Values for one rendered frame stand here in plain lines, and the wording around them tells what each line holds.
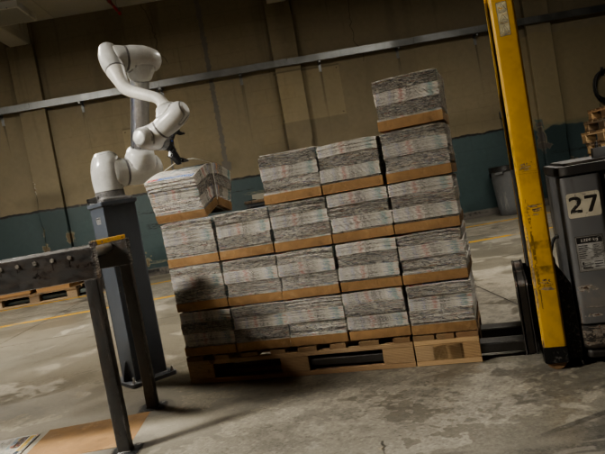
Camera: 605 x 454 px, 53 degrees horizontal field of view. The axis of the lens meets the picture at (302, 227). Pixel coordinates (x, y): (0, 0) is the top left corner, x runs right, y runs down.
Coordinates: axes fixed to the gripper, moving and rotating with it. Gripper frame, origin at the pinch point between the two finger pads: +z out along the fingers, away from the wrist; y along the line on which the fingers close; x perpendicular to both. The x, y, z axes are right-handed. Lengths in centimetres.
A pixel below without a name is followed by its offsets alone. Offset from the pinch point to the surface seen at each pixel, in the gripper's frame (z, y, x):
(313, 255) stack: -14, 65, 67
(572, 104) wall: 778, -101, 283
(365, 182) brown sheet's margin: -16, 36, 97
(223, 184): 12.1, 21.8, 14.5
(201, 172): -11.3, 17.0, 14.1
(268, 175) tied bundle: -17, 25, 52
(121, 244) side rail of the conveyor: -46, 48, -13
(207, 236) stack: -15, 49, 15
